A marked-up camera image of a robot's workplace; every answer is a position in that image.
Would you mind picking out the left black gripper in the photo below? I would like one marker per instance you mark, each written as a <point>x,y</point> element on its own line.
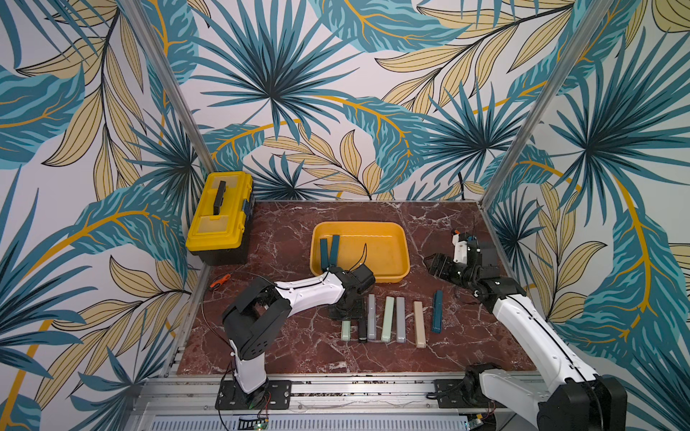
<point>358,312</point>

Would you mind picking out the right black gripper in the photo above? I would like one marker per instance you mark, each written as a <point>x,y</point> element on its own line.
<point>445,264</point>

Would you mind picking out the light green pruner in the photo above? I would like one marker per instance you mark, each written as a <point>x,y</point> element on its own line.
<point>345,330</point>
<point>386,334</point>

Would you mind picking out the dark teal pruner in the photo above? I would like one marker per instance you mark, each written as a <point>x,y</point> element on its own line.
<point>324,254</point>
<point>334,251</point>
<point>437,312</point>

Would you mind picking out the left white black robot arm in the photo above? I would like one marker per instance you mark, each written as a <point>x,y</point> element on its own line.
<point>255,318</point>

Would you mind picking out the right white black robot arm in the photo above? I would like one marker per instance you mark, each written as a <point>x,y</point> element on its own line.
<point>576,396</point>

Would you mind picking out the yellow plastic storage tray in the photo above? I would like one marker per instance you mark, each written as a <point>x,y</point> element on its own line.
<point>381,246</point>

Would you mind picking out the grey pruner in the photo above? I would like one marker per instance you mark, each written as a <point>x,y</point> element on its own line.
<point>400,320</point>
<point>372,317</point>

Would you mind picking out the grey pruner right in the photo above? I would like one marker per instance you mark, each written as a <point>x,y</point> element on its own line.
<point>400,320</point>

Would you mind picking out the beige pruner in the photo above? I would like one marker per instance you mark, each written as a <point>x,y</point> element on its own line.
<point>419,326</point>

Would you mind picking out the yellow black toolbox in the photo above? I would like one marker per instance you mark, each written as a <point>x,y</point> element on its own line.
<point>221,228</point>

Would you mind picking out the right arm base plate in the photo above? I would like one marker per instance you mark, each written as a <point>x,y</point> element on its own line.
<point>460,394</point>

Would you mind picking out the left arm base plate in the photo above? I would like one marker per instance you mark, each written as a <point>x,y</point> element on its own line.
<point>274,394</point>

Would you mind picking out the aluminium front rail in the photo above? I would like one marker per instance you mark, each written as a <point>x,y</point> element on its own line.
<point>394,401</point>

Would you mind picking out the right aluminium corner post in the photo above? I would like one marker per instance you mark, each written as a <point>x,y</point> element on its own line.
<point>563,67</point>

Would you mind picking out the aluminium corner post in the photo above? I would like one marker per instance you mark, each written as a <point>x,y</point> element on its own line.
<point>563,67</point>
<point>147,37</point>

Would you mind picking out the left aluminium corner post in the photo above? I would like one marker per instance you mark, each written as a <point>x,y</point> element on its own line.
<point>147,37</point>

